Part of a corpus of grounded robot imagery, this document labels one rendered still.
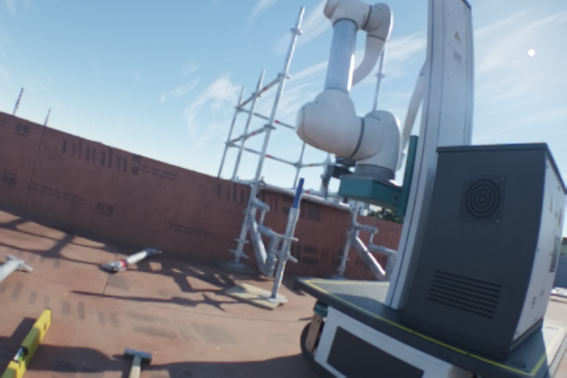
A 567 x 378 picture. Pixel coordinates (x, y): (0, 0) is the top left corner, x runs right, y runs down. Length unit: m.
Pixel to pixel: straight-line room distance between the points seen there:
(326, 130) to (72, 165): 2.09
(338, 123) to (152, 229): 1.92
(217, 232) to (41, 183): 1.55
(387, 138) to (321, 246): 2.14
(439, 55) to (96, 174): 2.40
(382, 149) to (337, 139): 0.16
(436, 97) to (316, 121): 0.45
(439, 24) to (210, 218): 2.17
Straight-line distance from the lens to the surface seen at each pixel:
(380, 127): 1.08
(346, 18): 1.36
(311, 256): 3.05
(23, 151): 2.79
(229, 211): 2.66
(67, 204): 2.66
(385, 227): 3.58
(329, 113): 1.03
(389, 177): 1.07
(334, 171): 1.35
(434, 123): 1.13
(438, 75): 1.21
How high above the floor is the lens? 0.56
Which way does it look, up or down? 8 degrees up
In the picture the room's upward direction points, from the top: 14 degrees clockwise
